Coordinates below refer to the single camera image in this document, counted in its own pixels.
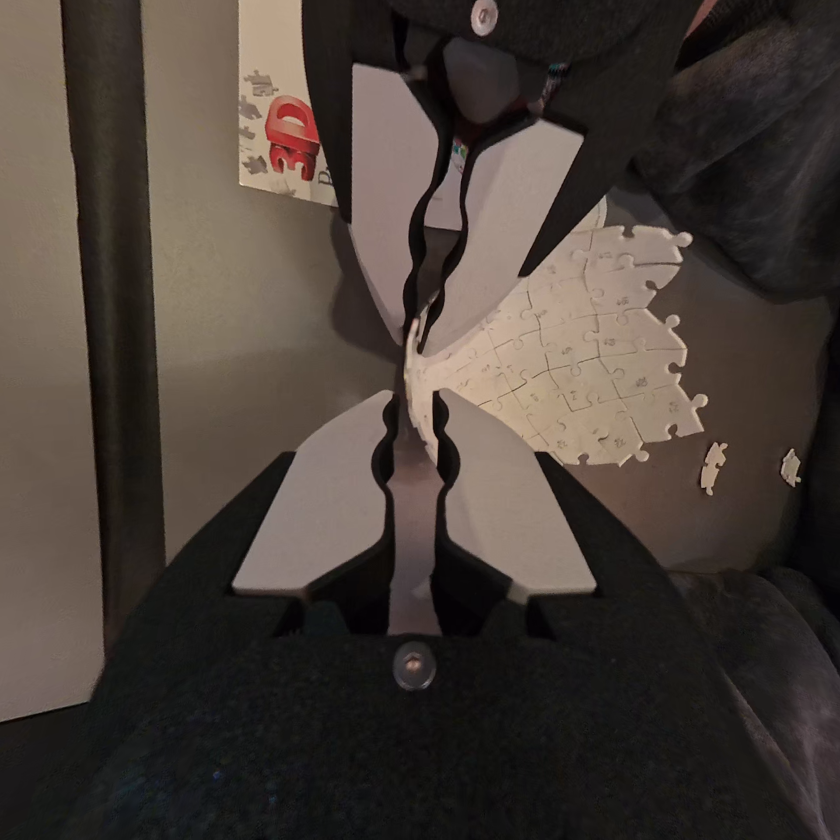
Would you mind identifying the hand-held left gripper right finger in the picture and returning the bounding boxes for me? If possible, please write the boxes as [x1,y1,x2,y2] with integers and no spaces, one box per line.
[437,392,598,602]

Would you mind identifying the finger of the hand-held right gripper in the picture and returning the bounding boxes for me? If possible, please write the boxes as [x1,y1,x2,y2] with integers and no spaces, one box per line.
[348,63,455,345]
[420,119,586,353]

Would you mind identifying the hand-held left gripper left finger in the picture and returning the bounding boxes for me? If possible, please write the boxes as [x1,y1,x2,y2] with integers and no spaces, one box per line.
[231,392,400,599]

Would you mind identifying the partly built white puzzle ball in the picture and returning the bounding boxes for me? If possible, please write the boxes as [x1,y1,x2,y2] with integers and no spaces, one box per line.
[401,224,710,469]

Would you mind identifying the person's right hand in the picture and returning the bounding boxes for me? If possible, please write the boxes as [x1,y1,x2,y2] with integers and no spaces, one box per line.
[683,0,725,35]

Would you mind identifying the person's dark clothing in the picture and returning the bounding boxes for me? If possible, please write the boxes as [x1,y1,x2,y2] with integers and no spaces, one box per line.
[630,0,840,840]

